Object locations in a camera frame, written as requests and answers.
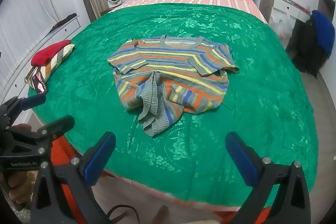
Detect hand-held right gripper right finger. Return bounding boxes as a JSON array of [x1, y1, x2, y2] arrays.
[[225, 132, 311, 224]]

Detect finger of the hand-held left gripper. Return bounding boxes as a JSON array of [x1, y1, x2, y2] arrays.
[[0, 94, 47, 121], [4, 115, 76, 155]]

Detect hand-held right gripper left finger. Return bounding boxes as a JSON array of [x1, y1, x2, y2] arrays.
[[30, 131, 116, 224]]

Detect striped knit sweater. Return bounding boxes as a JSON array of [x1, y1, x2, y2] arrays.
[[107, 34, 240, 137]]

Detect person's left hand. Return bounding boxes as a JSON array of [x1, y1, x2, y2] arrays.
[[0, 123, 36, 210]]

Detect smartphone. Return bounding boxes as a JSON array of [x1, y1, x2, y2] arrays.
[[32, 72, 48, 94]]

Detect person's orange clothing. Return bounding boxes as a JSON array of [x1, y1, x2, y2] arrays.
[[50, 135, 263, 224]]

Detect green floral blanket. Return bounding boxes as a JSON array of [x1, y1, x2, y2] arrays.
[[26, 2, 319, 207]]

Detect red cloth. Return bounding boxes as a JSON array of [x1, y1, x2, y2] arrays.
[[31, 40, 72, 66]]

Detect striped cushion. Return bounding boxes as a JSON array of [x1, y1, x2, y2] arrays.
[[24, 43, 76, 88]]

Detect black elongated object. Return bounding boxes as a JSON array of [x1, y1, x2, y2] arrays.
[[49, 13, 77, 32]]

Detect white cabinet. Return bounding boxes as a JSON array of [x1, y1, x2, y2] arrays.
[[0, 0, 90, 119]]

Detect brown wooden nightstand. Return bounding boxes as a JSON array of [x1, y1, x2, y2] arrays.
[[100, 5, 124, 17]]

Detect black puffer jacket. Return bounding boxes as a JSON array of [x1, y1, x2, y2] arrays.
[[286, 13, 324, 79]]

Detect white plastic bag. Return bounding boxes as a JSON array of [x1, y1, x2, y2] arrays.
[[270, 10, 293, 39]]

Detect blue garment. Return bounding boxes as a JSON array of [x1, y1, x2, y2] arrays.
[[311, 10, 336, 59]]

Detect white desk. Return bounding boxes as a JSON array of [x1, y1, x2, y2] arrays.
[[259, 0, 313, 38]]

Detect white wardrobe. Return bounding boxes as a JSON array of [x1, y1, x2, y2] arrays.
[[316, 0, 336, 20]]

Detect black cable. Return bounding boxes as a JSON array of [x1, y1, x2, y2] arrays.
[[108, 204, 139, 224]]

